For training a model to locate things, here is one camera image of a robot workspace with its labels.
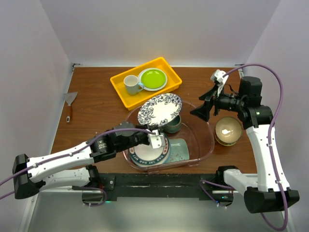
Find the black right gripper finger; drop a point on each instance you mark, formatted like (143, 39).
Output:
(203, 111)
(208, 95)

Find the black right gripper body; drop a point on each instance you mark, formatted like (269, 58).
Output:
(228, 102)

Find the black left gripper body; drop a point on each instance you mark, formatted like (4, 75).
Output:
(139, 138)

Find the dark green lettered plate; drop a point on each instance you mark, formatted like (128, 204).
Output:
(146, 156)

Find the beige bowl with black rim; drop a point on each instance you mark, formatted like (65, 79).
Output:
(228, 129)

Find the teal glazed ceramic mug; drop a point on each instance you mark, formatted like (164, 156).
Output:
(173, 126)

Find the dark blue patterned plate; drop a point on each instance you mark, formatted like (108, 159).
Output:
(160, 110)

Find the mint divided rectangular plate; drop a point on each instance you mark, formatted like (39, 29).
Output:
(178, 151)

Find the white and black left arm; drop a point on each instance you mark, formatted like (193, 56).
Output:
(30, 174)

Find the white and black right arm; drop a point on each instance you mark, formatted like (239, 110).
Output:
(271, 192)

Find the clear plastic bin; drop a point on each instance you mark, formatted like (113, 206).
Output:
(198, 135)

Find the yellow patterned bowl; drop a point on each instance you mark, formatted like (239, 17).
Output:
(225, 143)

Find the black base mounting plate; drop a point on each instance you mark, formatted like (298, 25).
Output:
(155, 186)

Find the yellow plastic tray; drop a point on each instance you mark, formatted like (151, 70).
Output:
(132, 101)

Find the green plate white rim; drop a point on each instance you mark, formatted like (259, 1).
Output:
(153, 79)

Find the grey triangular scraper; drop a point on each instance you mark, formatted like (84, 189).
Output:
(69, 98)

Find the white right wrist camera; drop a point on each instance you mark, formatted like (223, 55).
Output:
(219, 78)

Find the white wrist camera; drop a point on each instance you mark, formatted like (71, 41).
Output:
(219, 78)
(156, 139)

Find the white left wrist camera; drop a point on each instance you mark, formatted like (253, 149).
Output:
(156, 139)

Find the white mug blue handle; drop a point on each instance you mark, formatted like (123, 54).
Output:
(133, 85)

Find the aluminium table frame rail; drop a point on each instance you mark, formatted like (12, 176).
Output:
(239, 67)

